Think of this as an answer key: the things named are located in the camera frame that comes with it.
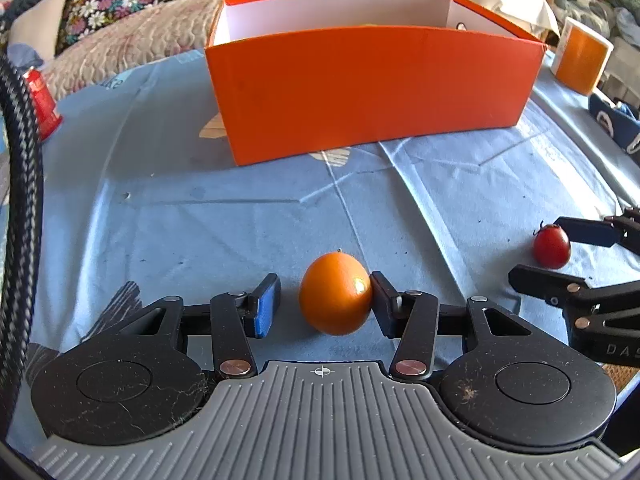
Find floral cushion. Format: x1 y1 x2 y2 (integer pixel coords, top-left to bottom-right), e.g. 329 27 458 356
55 0 231 56

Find white pillow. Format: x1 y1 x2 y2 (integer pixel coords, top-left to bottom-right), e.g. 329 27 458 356
7 0 70 63

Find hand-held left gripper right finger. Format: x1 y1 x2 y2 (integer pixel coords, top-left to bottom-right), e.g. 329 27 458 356
369 271 547 381

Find black braided cable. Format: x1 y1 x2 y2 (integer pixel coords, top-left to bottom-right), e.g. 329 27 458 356
0 52 46 441

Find navy blue cloth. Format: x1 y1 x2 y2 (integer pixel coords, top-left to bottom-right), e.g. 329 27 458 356
587 92 640 156

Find red cherry tomato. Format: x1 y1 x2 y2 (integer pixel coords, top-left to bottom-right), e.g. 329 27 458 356
531 222 572 268

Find light blue cloth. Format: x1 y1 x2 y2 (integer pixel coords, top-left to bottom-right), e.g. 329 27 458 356
7 42 46 73

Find sofa with quilted cover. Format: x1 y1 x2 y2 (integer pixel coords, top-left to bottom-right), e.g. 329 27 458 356
42 0 451 103

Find red drink can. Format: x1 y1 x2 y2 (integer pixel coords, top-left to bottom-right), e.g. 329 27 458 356
22 67 63 141

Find medium orange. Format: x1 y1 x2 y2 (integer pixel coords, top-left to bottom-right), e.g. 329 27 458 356
298 250 373 337

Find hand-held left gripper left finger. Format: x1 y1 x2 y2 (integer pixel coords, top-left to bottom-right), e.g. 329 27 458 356
107 273 282 380

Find orange cardboard box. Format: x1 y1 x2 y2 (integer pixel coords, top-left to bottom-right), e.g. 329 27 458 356
204 0 547 167

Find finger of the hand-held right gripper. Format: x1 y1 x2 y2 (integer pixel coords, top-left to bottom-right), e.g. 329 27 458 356
552 206 640 250
508 264 640 316

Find brown patterned mat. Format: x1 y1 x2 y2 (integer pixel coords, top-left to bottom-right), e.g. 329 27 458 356
602 360 638 393

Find pile of clothes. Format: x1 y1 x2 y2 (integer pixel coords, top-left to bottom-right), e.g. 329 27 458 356
600 0 640 51

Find blue printed tablecloth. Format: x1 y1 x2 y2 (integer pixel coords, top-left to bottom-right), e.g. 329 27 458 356
10 47 640 441

